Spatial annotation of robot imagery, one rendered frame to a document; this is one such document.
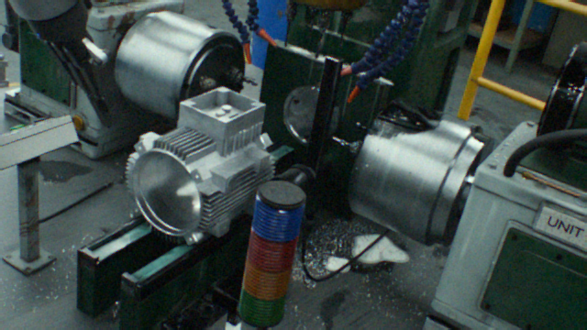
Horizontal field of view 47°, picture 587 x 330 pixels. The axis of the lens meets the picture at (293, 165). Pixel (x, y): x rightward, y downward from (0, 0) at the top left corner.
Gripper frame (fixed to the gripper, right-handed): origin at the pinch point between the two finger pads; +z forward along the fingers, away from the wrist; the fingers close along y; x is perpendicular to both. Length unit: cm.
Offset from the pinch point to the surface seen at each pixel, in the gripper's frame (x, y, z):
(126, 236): 8.5, -1.2, 25.3
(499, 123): -257, 14, 283
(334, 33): -61, 0, 35
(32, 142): 7.3, 14.8, 9.7
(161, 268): 10.6, -12.3, 23.2
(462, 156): -35, -44, 25
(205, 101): -17.8, -1.2, 15.9
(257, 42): -149, 111, 160
